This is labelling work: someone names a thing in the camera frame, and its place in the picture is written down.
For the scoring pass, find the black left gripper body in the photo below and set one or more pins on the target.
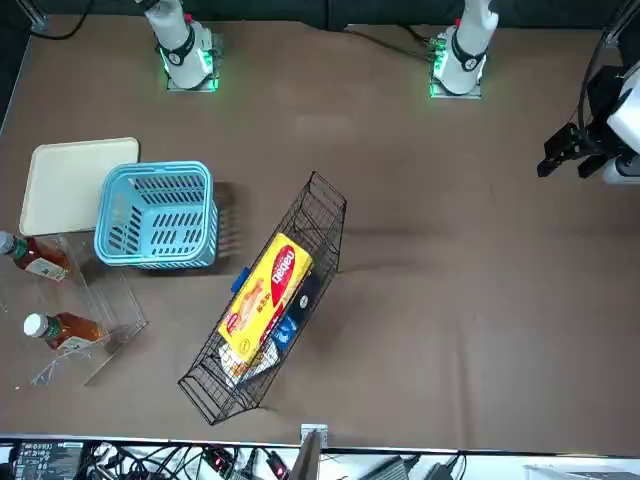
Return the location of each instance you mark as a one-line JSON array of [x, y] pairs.
[[602, 100]]

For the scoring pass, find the amber tea bottle white cap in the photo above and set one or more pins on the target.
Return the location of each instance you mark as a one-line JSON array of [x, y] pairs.
[[75, 327], [40, 260]]

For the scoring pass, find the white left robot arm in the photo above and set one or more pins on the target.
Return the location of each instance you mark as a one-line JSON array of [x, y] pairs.
[[470, 40]]

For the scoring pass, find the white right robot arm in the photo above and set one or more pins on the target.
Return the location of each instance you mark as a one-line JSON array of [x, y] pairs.
[[175, 45]]

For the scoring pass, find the red and white snack box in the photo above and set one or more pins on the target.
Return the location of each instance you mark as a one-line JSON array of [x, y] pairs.
[[250, 367]]

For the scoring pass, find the light blue plastic basket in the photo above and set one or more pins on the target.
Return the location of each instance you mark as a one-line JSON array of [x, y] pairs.
[[155, 166]]

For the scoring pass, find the clear acrylic beverage shelf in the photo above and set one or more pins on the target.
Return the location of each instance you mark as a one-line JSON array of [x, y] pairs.
[[100, 300]]

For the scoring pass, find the navy cookie box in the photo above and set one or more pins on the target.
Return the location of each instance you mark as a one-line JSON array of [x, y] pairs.
[[302, 302]]

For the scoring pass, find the yellow cracker box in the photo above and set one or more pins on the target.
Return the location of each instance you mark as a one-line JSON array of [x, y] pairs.
[[270, 285]]

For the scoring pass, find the brown board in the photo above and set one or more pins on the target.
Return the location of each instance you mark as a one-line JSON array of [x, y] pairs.
[[306, 460]]

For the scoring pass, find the cream plastic tray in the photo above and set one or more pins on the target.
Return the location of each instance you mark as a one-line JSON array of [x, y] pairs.
[[65, 185]]

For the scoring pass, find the aluminium frame post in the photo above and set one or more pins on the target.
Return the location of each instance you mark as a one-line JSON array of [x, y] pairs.
[[620, 30]]

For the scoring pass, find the aluminium bracket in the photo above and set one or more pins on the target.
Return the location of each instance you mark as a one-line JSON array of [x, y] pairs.
[[314, 430]]

